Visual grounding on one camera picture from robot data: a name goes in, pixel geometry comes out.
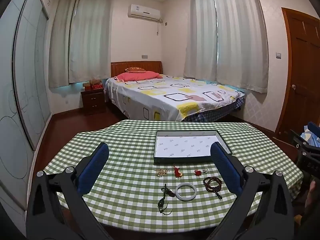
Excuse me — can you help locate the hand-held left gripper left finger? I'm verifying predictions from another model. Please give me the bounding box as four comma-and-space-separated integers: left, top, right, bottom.
26, 142, 118, 240

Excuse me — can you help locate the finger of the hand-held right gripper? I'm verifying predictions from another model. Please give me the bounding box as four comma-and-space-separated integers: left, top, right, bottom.
308, 121, 320, 136
290, 129, 320, 153

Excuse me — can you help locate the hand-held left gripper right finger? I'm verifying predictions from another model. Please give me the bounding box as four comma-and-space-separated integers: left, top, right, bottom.
202, 141, 294, 240

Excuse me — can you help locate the brown wooden bead bracelet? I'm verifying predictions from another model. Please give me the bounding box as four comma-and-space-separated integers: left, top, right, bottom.
202, 176, 223, 200

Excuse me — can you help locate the dark green box white lining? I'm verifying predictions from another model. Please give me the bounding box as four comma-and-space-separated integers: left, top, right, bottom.
153, 129, 233, 165

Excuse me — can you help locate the red tasselled pendant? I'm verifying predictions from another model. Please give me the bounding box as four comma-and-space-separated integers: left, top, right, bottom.
173, 164, 183, 180

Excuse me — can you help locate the white jade bangle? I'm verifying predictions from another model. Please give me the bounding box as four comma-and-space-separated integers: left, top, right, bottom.
175, 183, 195, 201

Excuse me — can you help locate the person's right hand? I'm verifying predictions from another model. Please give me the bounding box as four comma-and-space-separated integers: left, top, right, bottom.
304, 180, 320, 215

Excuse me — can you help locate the light blue cloth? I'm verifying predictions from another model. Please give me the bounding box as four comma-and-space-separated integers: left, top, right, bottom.
300, 126, 320, 148

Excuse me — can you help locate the green checked tablecloth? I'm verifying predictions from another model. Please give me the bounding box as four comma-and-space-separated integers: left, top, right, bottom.
41, 119, 304, 234

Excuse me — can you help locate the brown wooden door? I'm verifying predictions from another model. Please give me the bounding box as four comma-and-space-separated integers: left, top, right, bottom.
275, 7, 320, 140

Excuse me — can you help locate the blue plaid mattress cover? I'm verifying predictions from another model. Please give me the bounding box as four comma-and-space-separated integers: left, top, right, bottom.
181, 97, 244, 123

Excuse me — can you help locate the dark wooden nightstand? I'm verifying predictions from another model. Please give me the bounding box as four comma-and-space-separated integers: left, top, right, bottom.
80, 87, 107, 115

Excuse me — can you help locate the patterned white bedsheet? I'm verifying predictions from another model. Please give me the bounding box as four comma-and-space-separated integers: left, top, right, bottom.
104, 74, 247, 122

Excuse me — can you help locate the pink pillow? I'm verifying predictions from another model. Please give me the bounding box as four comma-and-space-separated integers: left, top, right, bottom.
114, 71, 163, 82

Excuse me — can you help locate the frosted glass sliding wardrobe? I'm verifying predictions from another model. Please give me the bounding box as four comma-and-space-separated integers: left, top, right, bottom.
0, 0, 54, 210

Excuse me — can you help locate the wooden bed headboard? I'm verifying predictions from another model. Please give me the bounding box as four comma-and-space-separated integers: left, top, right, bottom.
111, 61, 163, 78

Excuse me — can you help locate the white curtain panel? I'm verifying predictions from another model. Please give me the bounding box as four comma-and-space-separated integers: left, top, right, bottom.
48, 0, 80, 88
183, 0, 220, 80
211, 0, 269, 93
68, 0, 113, 84

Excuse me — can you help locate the white air conditioner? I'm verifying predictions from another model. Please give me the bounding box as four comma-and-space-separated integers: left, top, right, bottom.
127, 4, 162, 22

